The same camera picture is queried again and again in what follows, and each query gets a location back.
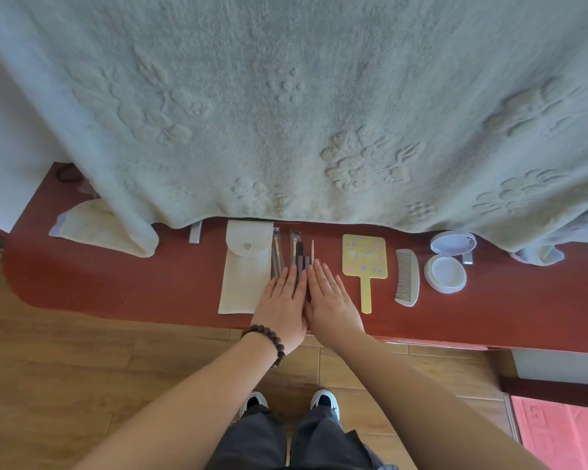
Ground person's left black white shoe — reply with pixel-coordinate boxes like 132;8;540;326
240;391;269;419

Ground pale green embossed towel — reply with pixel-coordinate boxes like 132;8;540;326
0;0;588;259

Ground brown wooden bead bracelet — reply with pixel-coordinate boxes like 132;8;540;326
240;323;286;369

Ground red embossed carpet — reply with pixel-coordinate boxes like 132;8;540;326
511;395;588;470

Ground blue patterned towel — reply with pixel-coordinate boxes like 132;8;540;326
509;200;588;266

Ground red wooden table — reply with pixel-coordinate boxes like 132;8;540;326
2;162;588;356

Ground yellow hand mirror makeup tool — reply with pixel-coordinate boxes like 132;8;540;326
342;233;389;315

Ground dark wooden door frame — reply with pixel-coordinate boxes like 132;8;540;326
499;376;588;411

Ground person's right black white shoe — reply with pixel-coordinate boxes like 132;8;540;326
309;389;340;420

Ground white round compact case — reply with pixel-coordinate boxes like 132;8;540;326
423;230;477;295

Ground cream plastic comb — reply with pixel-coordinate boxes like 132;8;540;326
394;249;421;308

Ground person's right forearm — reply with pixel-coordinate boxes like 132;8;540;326
325;332;552;470

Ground black hair tie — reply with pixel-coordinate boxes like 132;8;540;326
56;163;84;184

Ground person's left forearm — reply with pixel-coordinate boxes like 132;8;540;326
71;332;280;470

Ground person's right hand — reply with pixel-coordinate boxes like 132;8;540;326
303;258;366;349

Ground dark grey trousers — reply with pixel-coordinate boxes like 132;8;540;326
205;405;398;470

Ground person's left hand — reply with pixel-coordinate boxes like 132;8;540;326
250;262;310;352

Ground person's black white shoe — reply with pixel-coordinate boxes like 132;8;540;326
240;391;269;419
309;389;340;420

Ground bundle of makeup brushes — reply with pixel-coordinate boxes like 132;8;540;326
270;227;302;281

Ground cream snap pouch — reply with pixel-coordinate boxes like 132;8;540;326
218;219;274;315

